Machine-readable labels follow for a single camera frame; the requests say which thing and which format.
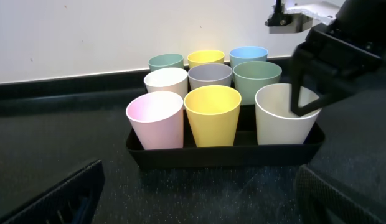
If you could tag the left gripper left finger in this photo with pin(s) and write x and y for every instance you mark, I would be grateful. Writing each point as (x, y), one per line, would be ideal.
(56, 202)

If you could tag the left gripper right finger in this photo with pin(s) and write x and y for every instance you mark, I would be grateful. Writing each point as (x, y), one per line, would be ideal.
(320, 202)

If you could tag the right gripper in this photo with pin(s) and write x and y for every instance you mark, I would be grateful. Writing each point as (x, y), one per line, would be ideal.
(345, 53)

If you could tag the white cup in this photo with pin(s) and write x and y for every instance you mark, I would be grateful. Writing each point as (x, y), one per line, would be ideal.
(280, 127)
(166, 81)

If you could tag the yellow cup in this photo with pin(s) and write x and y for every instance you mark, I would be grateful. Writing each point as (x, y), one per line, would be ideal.
(205, 57)
(213, 124)

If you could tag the pink cup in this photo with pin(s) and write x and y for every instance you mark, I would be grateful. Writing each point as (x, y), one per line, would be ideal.
(158, 127)

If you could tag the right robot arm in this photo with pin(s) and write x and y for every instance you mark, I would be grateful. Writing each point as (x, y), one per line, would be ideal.
(367, 12)

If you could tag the pale green cup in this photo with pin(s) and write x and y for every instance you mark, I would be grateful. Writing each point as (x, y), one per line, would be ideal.
(255, 81)

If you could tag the blue cup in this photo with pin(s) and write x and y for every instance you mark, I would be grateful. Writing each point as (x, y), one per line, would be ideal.
(247, 54)

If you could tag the grey cup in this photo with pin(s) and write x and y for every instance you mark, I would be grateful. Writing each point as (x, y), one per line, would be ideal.
(210, 74)

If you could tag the black tray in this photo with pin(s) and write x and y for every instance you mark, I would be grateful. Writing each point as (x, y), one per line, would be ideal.
(224, 157)

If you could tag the dark green cup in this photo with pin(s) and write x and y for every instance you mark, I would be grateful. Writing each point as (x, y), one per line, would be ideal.
(165, 60)

